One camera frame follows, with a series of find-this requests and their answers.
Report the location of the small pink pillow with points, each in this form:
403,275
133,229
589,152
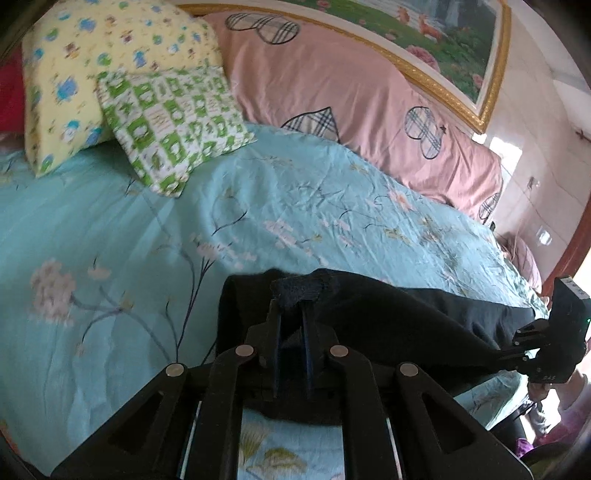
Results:
524,264

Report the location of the teal floral bedsheet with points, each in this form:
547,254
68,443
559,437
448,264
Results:
138,240

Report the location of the white wall socket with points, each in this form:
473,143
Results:
545,237
533,182

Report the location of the green checked pillow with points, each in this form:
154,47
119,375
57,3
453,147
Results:
171,124

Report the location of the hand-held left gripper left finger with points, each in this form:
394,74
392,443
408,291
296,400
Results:
277,350

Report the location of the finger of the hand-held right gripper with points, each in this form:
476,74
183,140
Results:
512,359
531,333

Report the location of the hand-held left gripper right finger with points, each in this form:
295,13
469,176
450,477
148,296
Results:
307,355

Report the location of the pink long pillow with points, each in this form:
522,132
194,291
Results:
369,101

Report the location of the person's right forearm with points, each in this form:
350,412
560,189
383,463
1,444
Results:
573,401

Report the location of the yellow cartoon print pillow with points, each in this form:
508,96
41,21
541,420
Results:
69,74

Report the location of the wooden door frame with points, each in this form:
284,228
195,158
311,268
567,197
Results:
569,259

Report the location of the gold framed landscape picture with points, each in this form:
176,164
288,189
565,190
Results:
443,41

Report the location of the black pants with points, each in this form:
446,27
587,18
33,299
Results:
415,323

